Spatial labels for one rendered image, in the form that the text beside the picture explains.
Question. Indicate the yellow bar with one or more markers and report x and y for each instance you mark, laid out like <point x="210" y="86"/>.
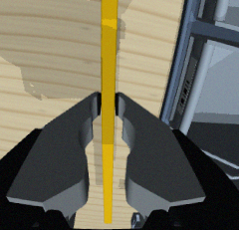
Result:
<point x="109" y="27"/>

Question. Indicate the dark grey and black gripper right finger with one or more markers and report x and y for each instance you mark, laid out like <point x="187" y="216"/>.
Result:
<point x="166" y="170"/>

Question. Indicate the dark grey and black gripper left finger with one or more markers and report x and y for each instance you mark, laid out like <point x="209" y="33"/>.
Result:
<point x="48" y="168"/>

